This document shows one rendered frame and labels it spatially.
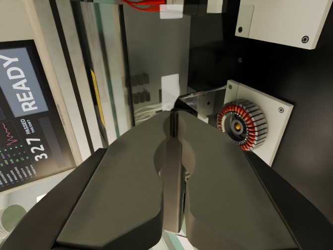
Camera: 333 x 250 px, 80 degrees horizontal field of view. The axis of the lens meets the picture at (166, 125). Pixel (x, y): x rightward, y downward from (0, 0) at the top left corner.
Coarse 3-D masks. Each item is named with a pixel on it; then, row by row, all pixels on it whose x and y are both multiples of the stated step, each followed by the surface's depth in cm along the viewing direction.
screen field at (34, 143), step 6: (24, 138) 35; (30, 138) 36; (36, 138) 36; (30, 144) 36; (36, 144) 37; (42, 144) 37; (30, 150) 37; (36, 150) 37; (42, 150) 38; (36, 156) 38; (42, 156) 38; (48, 156) 39; (36, 162) 38
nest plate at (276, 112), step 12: (240, 84) 43; (240, 96) 43; (252, 96) 40; (264, 96) 38; (264, 108) 38; (276, 108) 36; (288, 108) 34; (276, 120) 37; (276, 132) 37; (264, 144) 41; (276, 144) 38; (264, 156) 41
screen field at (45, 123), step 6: (42, 120) 35; (48, 120) 36; (42, 126) 36; (48, 126) 36; (48, 132) 37; (48, 138) 37; (54, 138) 38; (54, 144) 38; (54, 150) 39; (60, 150) 40; (54, 156) 40; (60, 156) 40; (60, 162) 41
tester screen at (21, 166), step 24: (0, 48) 28; (0, 96) 31; (0, 120) 32; (24, 120) 34; (0, 144) 34; (24, 144) 36; (48, 144) 38; (0, 168) 36; (24, 168) 38; (48, 168) 40
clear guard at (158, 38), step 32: (96, 32) 20; (128, 32) 13; (160, 32) 13; (192, 32) 12; (224, 32) 12; (96, 64) 25; (128, 64) 14; (160, 64) 14; (192, 64) 13; (224, 64) 12; (128, 96) 16; (160, 96) 15; (192, 96) 14; (224, 96) 14; (128, 128) 19; (224, 128) 15
